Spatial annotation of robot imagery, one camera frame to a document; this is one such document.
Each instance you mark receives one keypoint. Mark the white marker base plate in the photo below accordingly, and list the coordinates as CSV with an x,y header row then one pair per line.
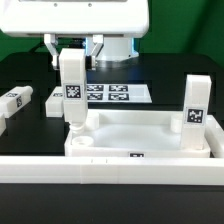
x,y
124,93

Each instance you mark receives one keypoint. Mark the white front obstacle rail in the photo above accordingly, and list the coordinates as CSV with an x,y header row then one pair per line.
x,y
100,170

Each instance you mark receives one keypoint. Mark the white obstacle rail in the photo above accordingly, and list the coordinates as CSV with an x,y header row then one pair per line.
x,y
100,170
214,135

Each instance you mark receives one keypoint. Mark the white right obstacle rail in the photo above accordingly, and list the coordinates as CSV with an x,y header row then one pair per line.
x,y
214,135

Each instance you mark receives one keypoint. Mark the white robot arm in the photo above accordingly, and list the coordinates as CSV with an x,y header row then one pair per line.
x,y
116,49

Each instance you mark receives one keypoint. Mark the white desk top tray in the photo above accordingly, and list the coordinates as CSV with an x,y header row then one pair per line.
x,y
129,133

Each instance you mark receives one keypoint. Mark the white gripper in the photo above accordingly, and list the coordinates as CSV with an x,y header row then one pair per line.
x,y
126,18

